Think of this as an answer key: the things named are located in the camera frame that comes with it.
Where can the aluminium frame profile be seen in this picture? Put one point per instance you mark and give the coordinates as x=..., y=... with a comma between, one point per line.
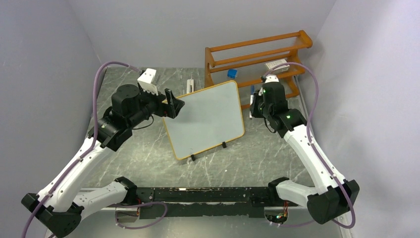
x=62, y=215

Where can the white whiteboard stand piece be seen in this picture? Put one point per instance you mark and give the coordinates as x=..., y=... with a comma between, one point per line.
x=190, y=86

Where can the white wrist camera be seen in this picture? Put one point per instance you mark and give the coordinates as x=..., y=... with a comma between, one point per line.
x=146, y=79
x=270, y=78

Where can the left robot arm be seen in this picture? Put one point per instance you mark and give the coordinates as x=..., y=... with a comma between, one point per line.
x=82, y=164

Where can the white red carton box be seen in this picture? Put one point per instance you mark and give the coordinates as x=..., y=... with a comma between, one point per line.
x=277, y=66

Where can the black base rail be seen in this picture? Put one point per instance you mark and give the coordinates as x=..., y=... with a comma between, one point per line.
x=252, y=202

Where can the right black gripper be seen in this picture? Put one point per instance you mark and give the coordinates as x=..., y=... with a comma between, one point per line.
x=256, y=96

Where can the blue whiteboard marker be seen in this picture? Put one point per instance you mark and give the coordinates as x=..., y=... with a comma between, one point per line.
x=252, y=89

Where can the orange wooden shelf rack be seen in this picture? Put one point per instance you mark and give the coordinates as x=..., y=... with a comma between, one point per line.
x=249, y=58

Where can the yellow framed whiteboard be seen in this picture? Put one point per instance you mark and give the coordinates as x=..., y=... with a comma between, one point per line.
x=210, y=117

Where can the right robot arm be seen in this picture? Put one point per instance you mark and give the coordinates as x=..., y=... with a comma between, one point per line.
x=311, y=157

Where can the small blue box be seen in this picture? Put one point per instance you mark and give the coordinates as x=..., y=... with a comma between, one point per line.
x=232, y=73

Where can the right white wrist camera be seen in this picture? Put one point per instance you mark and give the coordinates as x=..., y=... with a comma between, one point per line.
x=270, y=78

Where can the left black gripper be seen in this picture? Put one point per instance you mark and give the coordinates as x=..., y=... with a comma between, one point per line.
x=164, y=109

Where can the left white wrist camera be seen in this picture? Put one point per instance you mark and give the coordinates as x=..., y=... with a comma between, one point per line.
x=146, y=79

